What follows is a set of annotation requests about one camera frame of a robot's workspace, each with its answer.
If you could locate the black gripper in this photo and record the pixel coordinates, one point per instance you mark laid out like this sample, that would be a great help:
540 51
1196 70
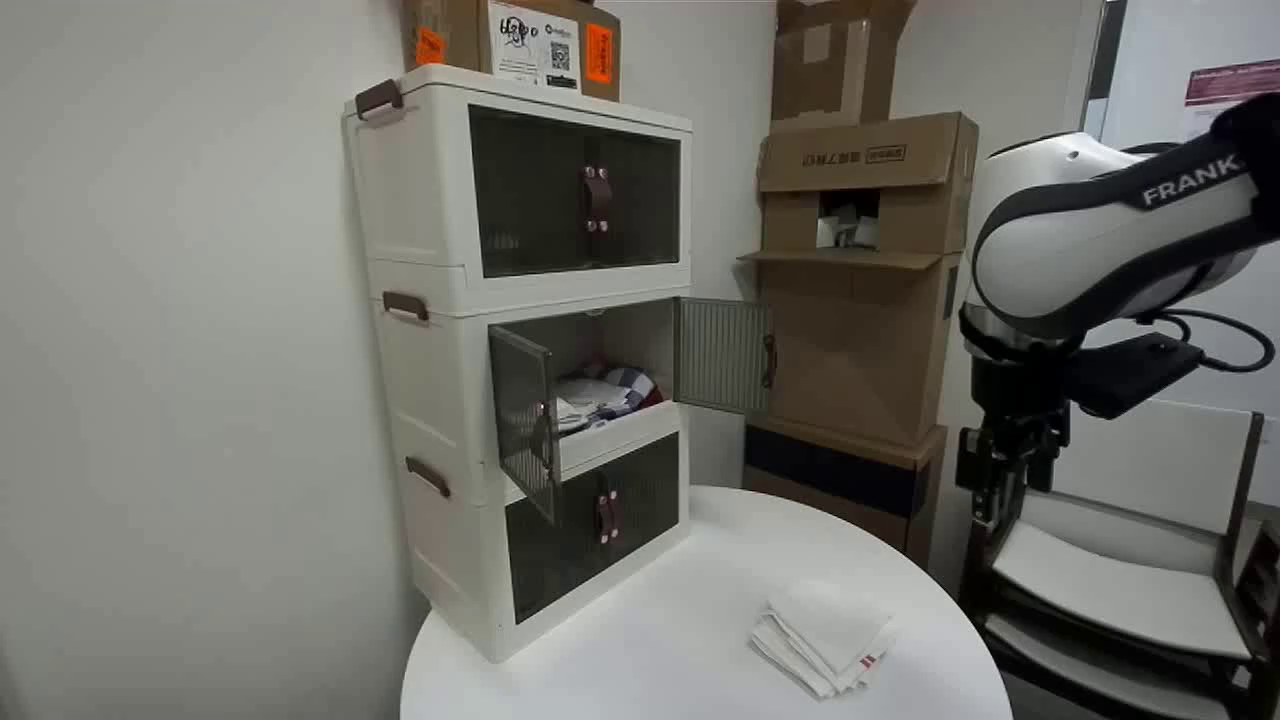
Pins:
1016 436

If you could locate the white cloth with red stripes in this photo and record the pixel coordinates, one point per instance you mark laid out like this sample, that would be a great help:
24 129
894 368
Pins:
826 641

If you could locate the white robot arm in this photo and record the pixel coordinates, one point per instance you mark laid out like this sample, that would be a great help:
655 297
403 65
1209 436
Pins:
1082 278

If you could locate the right middle cabinet door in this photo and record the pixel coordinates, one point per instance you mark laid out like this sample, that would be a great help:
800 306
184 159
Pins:
720 355

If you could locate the cabinet door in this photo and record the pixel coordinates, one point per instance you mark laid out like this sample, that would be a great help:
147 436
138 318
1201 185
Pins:
527 417
720 355

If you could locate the cloths inside cabinet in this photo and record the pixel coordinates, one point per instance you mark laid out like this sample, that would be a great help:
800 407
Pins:
606 393

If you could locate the left middle cabinet door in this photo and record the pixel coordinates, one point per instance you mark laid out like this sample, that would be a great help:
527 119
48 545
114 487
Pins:
527 417

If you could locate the white three-tier storage cabinet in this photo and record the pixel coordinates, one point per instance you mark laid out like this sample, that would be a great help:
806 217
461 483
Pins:
528 281

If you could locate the white shelf rack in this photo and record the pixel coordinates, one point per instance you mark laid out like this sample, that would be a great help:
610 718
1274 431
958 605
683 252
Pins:
1125 584

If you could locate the stacked large cardboard boxes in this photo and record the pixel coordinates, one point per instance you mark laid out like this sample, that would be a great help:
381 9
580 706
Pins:
860 233

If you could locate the cardboard box with orange stickers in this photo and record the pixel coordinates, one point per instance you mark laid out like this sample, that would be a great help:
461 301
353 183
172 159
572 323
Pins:
571 45

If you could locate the paper notice on wall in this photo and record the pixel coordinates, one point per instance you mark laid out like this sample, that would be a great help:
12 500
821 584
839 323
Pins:
1225 87

